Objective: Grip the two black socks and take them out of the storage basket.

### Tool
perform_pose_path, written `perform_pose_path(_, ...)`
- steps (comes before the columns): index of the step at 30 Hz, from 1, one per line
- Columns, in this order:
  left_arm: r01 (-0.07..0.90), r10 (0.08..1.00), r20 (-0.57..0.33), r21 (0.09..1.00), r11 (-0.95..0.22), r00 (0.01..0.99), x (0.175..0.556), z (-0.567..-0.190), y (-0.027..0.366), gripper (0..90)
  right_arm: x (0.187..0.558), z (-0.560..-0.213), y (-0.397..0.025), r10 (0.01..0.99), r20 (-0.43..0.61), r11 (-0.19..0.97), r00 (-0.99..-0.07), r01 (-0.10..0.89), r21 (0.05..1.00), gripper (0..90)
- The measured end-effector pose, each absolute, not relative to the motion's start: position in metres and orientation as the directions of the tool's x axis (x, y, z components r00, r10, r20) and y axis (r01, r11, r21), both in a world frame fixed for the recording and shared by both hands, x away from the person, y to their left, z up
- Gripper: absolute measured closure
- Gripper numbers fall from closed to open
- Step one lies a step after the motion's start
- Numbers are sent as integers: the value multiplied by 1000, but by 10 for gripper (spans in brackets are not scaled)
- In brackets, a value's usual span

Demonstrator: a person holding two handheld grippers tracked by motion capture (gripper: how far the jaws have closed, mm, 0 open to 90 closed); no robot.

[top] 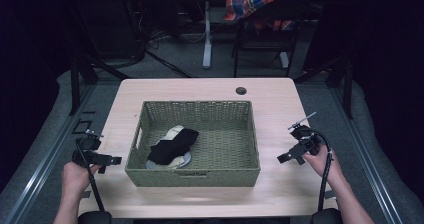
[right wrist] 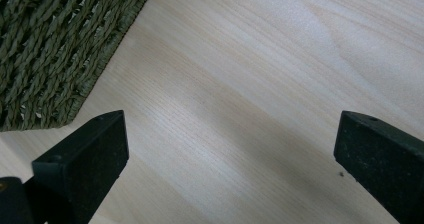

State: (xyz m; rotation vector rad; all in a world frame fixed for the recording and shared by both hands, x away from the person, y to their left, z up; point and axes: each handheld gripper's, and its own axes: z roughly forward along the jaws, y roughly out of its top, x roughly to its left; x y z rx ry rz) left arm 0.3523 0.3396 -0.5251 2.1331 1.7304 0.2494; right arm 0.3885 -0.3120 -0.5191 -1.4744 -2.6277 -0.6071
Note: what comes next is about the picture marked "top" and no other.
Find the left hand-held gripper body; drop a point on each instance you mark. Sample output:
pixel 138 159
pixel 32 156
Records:
pixel 87 150

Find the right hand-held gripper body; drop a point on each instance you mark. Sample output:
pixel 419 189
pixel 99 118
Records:
pixel 306 140

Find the black sock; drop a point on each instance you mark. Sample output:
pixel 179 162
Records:
pixel 173 145

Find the green woven basket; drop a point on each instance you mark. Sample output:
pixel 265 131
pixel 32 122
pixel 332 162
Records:
pixel 220 144

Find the person's right hand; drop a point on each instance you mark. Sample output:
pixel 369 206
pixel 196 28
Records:
pixel 321 164

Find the person's left hand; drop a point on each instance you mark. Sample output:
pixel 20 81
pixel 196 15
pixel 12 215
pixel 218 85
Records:
pixel 75 180

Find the black pad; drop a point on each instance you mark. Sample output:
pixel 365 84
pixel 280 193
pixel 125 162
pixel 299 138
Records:
pixel 326 217
pixel 95 218

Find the black chair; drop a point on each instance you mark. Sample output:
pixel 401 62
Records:
pixel 266 40

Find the white desk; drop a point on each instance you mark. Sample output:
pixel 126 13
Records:
pixel 207 34

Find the plaid cloth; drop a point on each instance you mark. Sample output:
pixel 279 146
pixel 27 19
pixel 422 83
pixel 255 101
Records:
pixel 246 2

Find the black square bracket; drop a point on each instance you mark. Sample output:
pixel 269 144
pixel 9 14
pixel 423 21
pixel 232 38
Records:
pixel 81 126

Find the black metal frame stand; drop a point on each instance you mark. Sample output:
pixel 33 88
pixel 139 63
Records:
pixel 75 84
pixel 346 84

